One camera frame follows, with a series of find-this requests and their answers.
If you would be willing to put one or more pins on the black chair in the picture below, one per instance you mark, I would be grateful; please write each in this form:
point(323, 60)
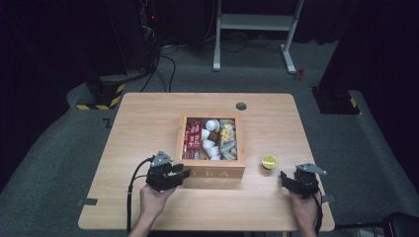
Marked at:
point(402, 225)

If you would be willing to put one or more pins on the yellow sachet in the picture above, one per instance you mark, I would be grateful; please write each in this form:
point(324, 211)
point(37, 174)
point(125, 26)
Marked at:
point(226, 133)

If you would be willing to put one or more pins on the small red sachet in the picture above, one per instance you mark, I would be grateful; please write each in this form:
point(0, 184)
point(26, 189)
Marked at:
point(190, 154)

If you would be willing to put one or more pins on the grey tape strip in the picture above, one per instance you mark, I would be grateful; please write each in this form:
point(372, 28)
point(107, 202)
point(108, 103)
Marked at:
point(328, 198)
point(87, 201)

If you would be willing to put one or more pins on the brown capsule cup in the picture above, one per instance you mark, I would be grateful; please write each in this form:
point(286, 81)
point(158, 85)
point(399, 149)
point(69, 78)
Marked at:
point(214, 136)

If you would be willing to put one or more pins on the person's right hand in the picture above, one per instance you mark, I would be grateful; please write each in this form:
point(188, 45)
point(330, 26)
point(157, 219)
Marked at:
point(304, 210)

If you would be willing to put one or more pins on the black stand base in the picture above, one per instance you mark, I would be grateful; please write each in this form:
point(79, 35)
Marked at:
point(332, 102)

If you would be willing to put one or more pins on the grey sachet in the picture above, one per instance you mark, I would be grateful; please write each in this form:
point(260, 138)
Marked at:
point(228, 148)

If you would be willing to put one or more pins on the white capsule cup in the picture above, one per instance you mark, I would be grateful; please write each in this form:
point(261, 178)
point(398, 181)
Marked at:
point(211, 125)
point(208, 144)
point(205, 134)
point(214, 152)

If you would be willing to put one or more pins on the person's left hand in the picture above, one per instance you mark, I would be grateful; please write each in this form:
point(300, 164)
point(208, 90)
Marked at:
point(154, 200)

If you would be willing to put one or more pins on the white metal stand frame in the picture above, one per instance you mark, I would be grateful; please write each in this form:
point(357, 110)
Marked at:
point(257, 21)

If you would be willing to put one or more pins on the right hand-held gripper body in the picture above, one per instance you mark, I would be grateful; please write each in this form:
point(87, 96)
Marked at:
point(308, 182)

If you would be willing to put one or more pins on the yellow-green lidded capsule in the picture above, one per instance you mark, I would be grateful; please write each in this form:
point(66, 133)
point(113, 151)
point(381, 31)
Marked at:
point(269, 161)

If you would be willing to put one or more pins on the black yellow striped base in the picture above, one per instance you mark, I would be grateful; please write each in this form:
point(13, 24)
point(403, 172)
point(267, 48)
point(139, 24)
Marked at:
point(105, 94)

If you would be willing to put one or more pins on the wooden tea box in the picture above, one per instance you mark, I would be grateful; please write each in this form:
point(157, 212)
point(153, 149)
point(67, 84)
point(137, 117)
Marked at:
point(234, 173)

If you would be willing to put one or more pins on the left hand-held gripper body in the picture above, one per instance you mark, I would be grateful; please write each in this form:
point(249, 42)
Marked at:
point(159, 174)

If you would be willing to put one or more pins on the grey table grommet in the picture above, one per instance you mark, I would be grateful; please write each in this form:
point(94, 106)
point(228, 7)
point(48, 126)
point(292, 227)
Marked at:
point(241, 106)

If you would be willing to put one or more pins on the large red sachet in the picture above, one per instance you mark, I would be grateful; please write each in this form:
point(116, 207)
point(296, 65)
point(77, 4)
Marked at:
point(194, 135)

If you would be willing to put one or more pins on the small red floor object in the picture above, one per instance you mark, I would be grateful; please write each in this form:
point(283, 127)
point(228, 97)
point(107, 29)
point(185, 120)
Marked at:
point(299, 74)

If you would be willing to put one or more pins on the dark equipment rack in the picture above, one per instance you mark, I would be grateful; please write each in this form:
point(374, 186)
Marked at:
point(150, 33)

